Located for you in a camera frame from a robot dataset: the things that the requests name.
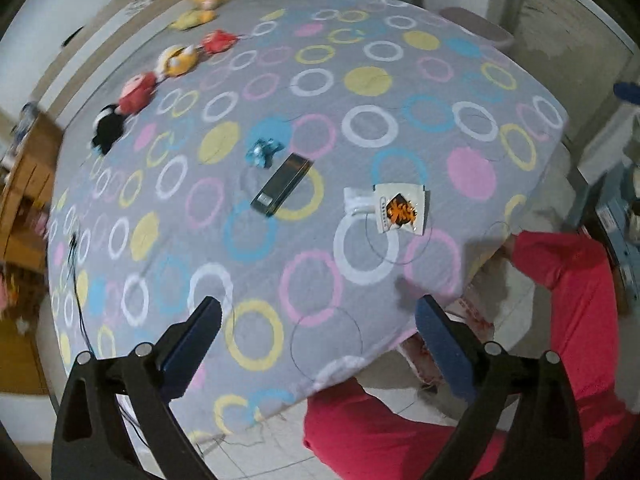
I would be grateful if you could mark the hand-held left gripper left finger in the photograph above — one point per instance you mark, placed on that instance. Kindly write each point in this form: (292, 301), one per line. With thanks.
(192, 345)

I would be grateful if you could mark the small red plush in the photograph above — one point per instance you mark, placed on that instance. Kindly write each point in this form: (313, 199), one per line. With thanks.
(220, 41)

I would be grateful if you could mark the striped wooden headboard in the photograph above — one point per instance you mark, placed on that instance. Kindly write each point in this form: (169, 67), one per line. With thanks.
(100, 25)

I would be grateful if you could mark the yellow white plush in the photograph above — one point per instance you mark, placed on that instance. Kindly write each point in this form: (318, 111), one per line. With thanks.
(177, 60)

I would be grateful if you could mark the red round plush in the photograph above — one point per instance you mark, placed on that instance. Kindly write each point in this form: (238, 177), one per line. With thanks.
(137, 91)

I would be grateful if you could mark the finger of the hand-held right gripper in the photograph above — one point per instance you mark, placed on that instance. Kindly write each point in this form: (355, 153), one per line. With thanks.
(629, 92)

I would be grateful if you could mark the bed with circle-patterned sheet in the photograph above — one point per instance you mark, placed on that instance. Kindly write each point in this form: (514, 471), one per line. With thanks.
(260, 240)

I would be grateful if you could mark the person's right leg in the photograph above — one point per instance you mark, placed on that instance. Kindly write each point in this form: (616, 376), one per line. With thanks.
(565, 285)

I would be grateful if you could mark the grey plastic bin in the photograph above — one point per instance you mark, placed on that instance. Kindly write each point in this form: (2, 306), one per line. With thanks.
(475, 25)

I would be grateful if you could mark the wooden desk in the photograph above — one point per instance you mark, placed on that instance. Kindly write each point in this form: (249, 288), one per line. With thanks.
(30, 175)

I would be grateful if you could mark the white packet orange print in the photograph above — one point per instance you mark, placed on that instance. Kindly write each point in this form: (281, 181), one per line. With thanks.
(400, 210)

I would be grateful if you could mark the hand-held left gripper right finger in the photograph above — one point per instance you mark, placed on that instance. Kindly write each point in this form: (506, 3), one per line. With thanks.
(445, 350)

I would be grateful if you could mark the blue wrapper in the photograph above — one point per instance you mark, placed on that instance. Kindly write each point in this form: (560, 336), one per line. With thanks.
(262, 152)

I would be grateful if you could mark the black white plush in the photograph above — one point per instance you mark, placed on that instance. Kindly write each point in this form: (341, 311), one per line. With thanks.
(107, 130)

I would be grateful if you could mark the small yellow green plush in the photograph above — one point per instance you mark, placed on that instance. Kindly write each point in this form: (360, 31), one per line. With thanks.
(192, 19)

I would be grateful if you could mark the dark rectangular box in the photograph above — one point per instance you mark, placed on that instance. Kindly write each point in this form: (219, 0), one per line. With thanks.
(282, 185)

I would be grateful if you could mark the white plastic wrapper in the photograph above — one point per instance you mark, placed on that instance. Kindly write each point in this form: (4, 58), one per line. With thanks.
(357, 201)

